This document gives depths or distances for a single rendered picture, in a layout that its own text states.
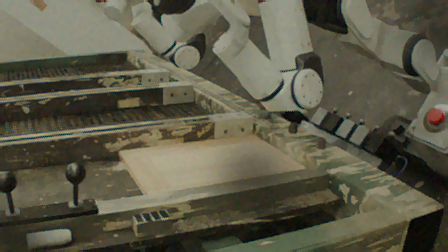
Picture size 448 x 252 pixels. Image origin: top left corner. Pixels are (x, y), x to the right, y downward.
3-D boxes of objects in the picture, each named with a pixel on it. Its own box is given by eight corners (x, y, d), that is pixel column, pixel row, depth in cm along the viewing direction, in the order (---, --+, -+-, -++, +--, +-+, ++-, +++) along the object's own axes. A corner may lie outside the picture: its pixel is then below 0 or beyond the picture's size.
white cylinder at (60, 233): (29, 253, 76) (72, 246, 78) (26, 239, 75) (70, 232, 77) (28, 244, 79) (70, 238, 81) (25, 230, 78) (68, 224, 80)
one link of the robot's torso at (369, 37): (405, 37, 144) (317, -23, 124) (442, 45, 128) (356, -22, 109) (390, 76, 146) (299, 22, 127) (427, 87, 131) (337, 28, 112)
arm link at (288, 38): (293, 102, 98) (272, 4, 95) (338, 100, 87) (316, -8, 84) (256, 114, 93) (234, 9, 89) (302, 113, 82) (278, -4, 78)
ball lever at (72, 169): (87, 216, 83) (89, 173, 73) (67, 219, 82) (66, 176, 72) (83, 199, 85) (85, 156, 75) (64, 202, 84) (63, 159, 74)
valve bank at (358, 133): (431, 166, 112) (397, 121, 101) (404, 207, 113) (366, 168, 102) (327, 117, 156) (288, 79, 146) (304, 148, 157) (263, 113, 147)
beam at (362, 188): (434, 250, 83) (446, 205, 79) (397, 266, 79) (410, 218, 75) (143, 66, 279) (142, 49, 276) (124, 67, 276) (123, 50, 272)
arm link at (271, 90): (207, 66, 85) (265, 128, 93) (242, 59, 76) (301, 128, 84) (233, 27, 88) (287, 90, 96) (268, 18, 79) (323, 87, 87)
